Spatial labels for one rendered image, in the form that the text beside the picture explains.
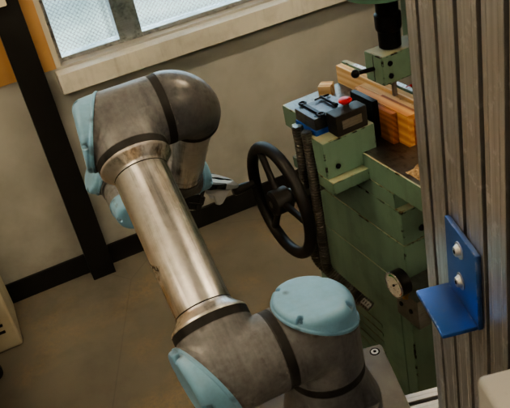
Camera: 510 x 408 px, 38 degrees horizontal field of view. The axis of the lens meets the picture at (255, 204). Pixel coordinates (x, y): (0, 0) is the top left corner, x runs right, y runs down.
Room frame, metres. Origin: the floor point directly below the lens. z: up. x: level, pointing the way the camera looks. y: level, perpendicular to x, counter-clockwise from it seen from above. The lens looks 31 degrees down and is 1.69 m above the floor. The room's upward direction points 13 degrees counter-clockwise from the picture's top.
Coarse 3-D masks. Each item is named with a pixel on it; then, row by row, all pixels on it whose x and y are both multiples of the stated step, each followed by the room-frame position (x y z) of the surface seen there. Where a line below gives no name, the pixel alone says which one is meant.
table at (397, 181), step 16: (304, 96) 1.78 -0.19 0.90; (336, 96) 1.74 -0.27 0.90; (288, 112) 1.74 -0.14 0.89; (384, 144) 1.44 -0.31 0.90; (400, 144) 1.42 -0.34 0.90; (368, 160) 1.40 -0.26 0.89; (384, 160) 1.37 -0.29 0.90; (400, 160) 1.35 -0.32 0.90; (416, 160) 1.34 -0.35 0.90; (320, 176) 1.42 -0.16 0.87; (336, 176) 1.40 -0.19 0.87; (352, 176) 1.39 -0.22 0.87; (368, 176) 1.40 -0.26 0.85; (384, 176) 1.35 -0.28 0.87; (400, 176) 1.29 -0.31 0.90; (336, 192) 1.37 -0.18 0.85; (400, 192) 1.30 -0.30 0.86; (416, 192) 1.24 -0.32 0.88
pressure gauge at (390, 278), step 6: (396, 270) 1.25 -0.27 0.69; (402, 270) 1.25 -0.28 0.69; (390, 276) 1.25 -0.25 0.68; (396, 276) 1.24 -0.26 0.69; (402, 276) 1.24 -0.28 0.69; (408, 276) 1.24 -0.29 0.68; (390, 282) 1.26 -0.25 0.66; (396, 282) 1.24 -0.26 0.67; (402, 282) 1.23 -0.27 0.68; (408, 282) 1.23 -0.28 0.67; (390, 288) 1.26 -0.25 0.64; (396, 288) 1.24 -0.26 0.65; (402, 288) 1.22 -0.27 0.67; (408, 288) 1.22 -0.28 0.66; (396, 294) 1.24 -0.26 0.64; (402, 294) 1.22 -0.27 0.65; (408, 294) 1.25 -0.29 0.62
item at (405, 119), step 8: (384, 104) 1.48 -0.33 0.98; (392, 104) 1.47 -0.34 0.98; (400, 112) 1.43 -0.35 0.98; (408, 112) 1.42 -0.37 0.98; (400, 120) 1.42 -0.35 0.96; (408, 120) 1.40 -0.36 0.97; (400, 128) 1.43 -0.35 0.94; (408, 128) 1.40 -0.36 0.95; (400, 136) 1.43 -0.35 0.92; (408, 136) 1.40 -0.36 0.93; (408, 144) 1.40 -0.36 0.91
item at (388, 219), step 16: (352, 192) 1.48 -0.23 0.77; (368, 192) 1.42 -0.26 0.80; (352, 208) 1.49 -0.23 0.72; (368, 208) 1.42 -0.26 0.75; (384, 208) 1.36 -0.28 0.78; (400, 208) 1.32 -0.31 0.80; (416, 208) 1.32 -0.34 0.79; (384, 224) 1.37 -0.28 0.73; (400, 224) 1.31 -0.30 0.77; (416, 224) 1.32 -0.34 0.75; (400, 240) 1.32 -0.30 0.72
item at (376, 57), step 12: (372, 48) 1.59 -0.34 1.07; (396, 48) 1.55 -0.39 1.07; (408, 48) 1.54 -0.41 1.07; (372, 60) 1.55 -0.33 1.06; (384, 60) 1.52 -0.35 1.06; (396, 60) 1.53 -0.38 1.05; (408, 60) 1.54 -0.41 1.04; (372, 72) 1.56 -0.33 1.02; (384, 72) 1.52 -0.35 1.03; (396, 72) 1.53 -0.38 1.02; (408, 72) 1.54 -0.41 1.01; (384, 84) 1.52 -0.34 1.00
